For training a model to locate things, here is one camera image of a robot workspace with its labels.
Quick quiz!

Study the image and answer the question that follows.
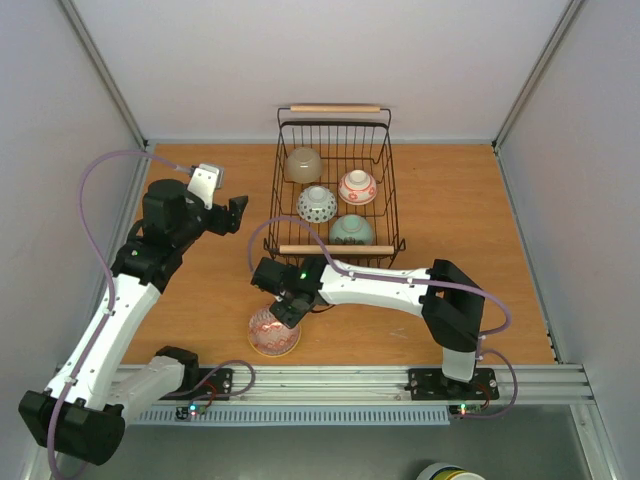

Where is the slotted grey cable duct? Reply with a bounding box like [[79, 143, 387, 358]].
[[134, 405, 450, 427]]

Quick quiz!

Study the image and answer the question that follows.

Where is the orange floral white bowl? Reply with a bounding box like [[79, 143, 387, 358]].
[[338, 170, 378, 206]]

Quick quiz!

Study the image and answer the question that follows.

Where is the right small circuit board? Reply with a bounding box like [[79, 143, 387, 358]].
[[449, 403, 487, 417]]

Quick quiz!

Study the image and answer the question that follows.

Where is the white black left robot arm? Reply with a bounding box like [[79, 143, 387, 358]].
[[18, 179, 249, 465]]

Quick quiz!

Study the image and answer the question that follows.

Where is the beige leaf pattern bowl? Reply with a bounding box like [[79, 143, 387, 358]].
[[285, 147, 323, 184]]

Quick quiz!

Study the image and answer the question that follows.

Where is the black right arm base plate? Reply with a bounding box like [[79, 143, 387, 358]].
[[404, 368, 500, 402]]

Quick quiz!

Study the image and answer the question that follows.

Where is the white yellow blue container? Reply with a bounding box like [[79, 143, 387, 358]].
[[416, 462, 484, 480]]

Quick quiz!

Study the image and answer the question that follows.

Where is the mint green bowl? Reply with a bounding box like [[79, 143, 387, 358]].
[[329, 214, 374, 246]]

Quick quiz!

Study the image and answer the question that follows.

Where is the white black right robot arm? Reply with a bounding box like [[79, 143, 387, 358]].
[[251, 256, 485, 397]]

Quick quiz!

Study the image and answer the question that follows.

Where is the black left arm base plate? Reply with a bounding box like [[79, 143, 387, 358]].
[[160, 366, 234, 402]]

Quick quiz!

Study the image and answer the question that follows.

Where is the small circuit board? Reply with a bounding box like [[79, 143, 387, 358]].
[[449, 403, 487, 417], [174, 404, 208, 421]]

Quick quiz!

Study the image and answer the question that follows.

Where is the left small circuit board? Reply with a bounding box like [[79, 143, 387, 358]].
[[174, 404, 208, 421]]

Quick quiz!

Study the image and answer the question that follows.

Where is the red zigzag pattern bowl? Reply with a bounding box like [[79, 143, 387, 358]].
[[247, 307, 301, 358]]

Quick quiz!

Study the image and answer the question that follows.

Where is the red diamond pattern bowl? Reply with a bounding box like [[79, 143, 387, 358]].
[[296, 185, 337, 224]]

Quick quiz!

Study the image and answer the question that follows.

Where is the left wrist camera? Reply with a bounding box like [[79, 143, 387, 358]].
[[187, 163, 225, 210]]

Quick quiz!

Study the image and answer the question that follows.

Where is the black wire dish rack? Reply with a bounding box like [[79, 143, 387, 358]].
[[270, 104, 406, 268]]

